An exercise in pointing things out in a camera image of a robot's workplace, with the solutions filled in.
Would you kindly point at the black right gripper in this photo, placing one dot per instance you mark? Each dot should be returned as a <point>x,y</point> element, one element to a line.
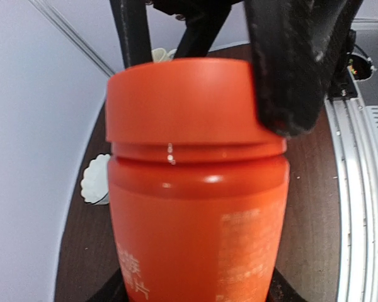
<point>295,47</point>

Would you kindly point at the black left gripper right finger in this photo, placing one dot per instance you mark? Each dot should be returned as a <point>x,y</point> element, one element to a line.
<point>281,291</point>

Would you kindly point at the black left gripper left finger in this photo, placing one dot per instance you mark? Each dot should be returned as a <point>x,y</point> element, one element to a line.
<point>112,291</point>

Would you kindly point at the orange cylindrical bottle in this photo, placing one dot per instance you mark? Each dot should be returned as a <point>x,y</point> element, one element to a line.
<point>198,186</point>

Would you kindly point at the cream ribbed mug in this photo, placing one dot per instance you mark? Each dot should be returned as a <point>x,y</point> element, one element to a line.
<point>162,55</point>

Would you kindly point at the white scalloped bowl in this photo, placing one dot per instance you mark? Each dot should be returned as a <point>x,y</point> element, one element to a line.
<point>94,185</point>

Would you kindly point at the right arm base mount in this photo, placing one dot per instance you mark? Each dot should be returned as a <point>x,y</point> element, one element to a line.
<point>342,85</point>

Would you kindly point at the aluminium front rail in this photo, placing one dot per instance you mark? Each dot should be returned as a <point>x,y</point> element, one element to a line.
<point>354,131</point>

